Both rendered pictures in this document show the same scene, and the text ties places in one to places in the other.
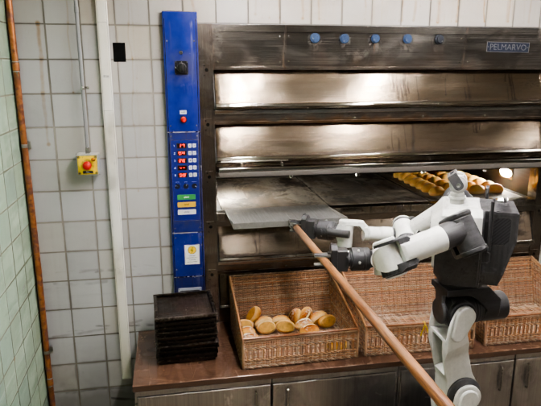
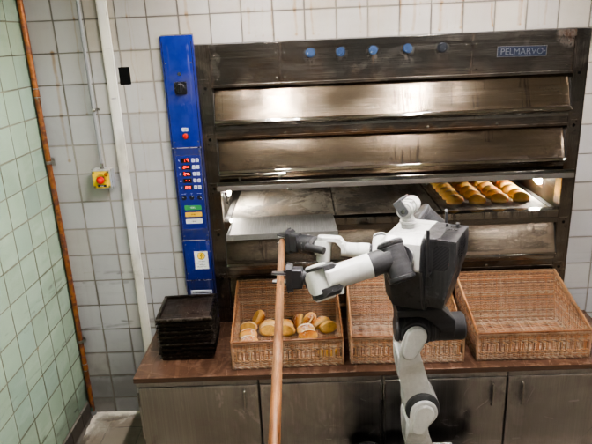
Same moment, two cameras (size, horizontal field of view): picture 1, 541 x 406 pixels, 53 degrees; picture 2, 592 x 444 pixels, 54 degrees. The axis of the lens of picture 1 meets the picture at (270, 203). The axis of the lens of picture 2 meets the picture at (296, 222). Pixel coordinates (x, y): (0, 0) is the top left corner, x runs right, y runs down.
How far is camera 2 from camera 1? 0.74 m
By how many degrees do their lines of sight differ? 12
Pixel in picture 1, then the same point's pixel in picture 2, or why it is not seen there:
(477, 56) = (487, 62)
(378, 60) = (378, 71)
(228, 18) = (223, 38)
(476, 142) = (487, 151)
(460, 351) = (414, 368)
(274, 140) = (275, 153)
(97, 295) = (121, 293)
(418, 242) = (342, 269)
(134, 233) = (149, 240)
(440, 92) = (446, 101)
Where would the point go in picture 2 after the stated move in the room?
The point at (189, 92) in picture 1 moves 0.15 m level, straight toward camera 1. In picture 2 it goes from (189, 110) to (182, 114)
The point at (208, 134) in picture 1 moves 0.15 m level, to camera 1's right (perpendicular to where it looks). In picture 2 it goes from (211, 149) to (239, 149)
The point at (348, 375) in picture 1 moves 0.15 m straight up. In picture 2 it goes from (333, 381) to (332, 354)
